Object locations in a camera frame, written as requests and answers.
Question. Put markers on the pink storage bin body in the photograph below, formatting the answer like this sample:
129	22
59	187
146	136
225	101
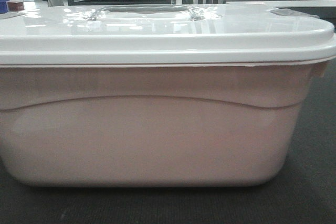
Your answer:
163	126

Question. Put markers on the white bin lid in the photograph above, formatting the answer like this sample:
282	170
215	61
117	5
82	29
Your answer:
234	34

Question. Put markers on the small blue bin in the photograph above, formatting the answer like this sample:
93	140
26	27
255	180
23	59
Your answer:
3	6

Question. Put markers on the long white table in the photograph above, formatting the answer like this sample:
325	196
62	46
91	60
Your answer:
289	3

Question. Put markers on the dark red box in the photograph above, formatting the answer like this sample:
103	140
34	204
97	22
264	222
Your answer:
15	6

